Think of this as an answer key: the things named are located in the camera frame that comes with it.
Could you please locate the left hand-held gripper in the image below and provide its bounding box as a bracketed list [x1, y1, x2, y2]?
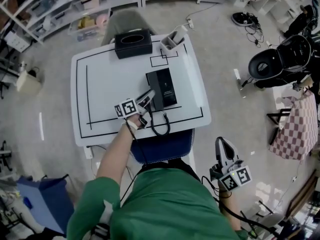
[114, 89, 156, 130]

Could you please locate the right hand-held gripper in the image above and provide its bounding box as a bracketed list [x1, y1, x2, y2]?
[209, 136, 253, 193]

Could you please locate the person's left forearm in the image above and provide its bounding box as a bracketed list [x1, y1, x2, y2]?
[95, 115, 141, 186]

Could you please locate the person's right forearm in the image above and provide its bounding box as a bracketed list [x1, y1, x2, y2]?
[218, 188, 243, 232]

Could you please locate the black rectangular device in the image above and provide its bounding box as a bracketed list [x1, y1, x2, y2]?
[145, 67, 179, 112]

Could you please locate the white wristband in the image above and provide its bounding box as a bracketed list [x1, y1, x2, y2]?
[121, 121, 139, 131]

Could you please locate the black tissue box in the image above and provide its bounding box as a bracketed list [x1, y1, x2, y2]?
[114, 28, 154, 60]

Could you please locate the white pen holder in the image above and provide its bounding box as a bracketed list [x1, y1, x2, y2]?
[160, 25, 188, 56]

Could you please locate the pink checkered cloth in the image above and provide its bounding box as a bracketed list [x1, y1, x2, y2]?
[269, 90, 319, 161]

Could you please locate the grey chair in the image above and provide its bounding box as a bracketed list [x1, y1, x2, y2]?
[101, 8, 158, 47]

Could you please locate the green shirt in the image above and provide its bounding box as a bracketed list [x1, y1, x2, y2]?
[66, 167, 249, 240]

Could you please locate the clear storage bin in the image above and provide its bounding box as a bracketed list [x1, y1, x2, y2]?
[68, 13, 111, 43]

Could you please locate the black and white open case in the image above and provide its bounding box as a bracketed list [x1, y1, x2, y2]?
[248, 33, 314, 81]

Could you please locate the beige bin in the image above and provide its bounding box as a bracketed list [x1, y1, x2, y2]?
[15, 69, 42, 96]

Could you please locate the black round floor device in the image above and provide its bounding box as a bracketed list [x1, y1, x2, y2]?
[231, 11, 254, 27]

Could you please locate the white shelf unit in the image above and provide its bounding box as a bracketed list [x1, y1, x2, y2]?
[0, 0, 141, 45]

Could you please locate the blue storage box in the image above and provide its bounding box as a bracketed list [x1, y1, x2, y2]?
[15, 174, 76, 235]

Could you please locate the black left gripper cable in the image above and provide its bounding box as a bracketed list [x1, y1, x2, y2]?
[119, 120, 149, 205]

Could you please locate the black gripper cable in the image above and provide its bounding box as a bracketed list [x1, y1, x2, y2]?
[201, 175, 285, 240]
[119, 120, 149, 205]

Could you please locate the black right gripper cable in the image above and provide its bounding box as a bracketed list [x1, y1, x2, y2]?
[201, 175, 285, 240]

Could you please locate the wooden frame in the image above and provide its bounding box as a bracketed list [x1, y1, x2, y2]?
[285, 169, 319, 218]

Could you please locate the tangle of black cables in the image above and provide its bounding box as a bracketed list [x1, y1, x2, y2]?
[244, 13, 265, 46]

